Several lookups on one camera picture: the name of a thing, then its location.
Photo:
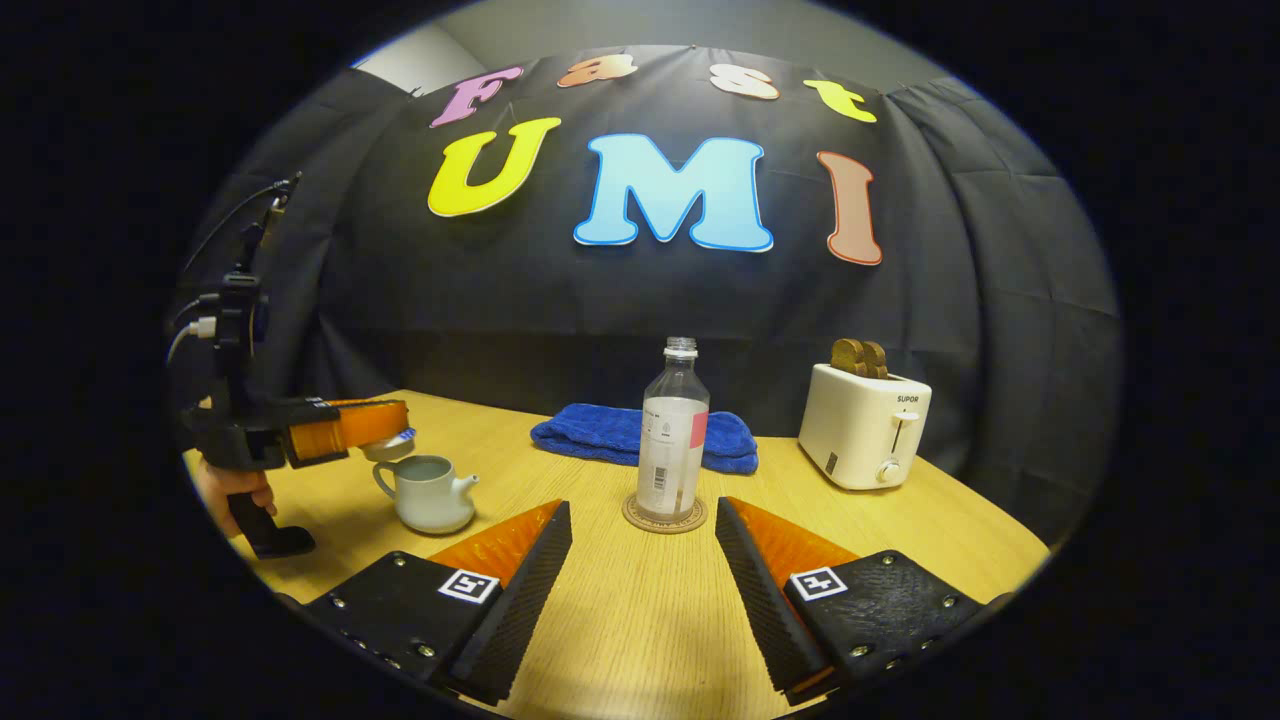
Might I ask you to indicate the brown bread slice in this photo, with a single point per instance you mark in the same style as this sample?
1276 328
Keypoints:
848 356
877 360

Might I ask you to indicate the black backdrop cloth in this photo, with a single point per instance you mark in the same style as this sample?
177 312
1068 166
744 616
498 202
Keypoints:
600 320

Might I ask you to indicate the blue towel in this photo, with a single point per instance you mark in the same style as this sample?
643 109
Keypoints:
590 430

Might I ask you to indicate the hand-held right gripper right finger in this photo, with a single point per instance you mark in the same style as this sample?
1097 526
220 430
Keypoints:
765 600

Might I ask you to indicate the round brown coaster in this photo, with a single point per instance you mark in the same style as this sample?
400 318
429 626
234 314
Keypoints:
640 520

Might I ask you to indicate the white toaster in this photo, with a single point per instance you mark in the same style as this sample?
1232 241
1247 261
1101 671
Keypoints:
860 430

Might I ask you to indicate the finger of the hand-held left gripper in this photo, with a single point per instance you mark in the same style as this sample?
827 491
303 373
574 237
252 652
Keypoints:
330 430

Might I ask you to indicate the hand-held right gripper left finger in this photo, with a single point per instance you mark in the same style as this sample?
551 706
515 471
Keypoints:
520 610

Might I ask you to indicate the clear plastic water bottle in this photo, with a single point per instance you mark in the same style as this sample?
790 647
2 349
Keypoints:
672 440

